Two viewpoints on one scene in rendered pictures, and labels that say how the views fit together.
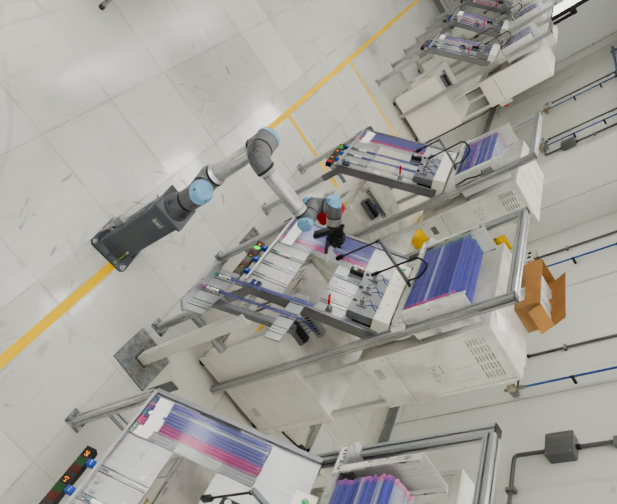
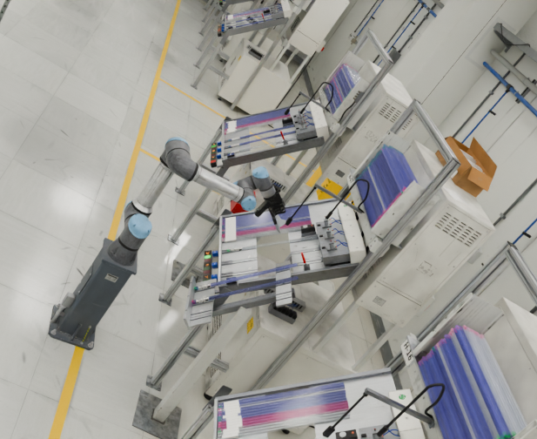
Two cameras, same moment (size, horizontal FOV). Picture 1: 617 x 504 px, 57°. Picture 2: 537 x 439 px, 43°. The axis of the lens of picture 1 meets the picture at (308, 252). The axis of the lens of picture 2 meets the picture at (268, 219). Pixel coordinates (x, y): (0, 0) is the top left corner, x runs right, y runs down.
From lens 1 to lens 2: 0.83 m
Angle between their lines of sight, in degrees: 12
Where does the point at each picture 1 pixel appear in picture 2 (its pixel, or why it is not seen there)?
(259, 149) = (180, 156)
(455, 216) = (352, 151)
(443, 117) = (271, 88)
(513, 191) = (389, 102)
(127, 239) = (85, 312)
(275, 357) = (278, 344)
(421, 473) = (477, 313)
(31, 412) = not seen: outside the picture
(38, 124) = not seen: outside the picture
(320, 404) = (339, 365)
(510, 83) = (316, 28)
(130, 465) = not seen: outside the picture
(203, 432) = (280, 404)
